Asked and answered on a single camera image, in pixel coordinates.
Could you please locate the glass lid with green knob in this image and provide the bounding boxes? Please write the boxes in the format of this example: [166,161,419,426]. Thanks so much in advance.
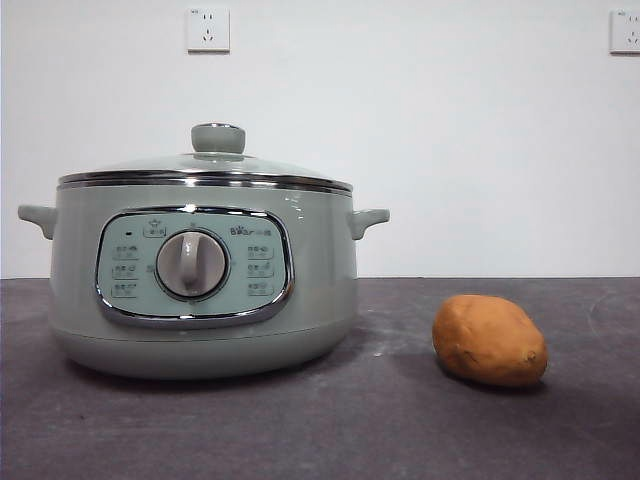
[56,122,354,195]

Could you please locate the brown potato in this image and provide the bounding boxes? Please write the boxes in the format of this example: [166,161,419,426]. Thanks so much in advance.
[431,293,549,389]

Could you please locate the sage green electric cooking pot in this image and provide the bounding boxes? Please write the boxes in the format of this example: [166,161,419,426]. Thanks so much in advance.
[17,173,392,381]

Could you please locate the white wall socket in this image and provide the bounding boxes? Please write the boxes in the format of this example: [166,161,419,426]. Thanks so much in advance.
[608,9,640,56]
[187,6,232,55]

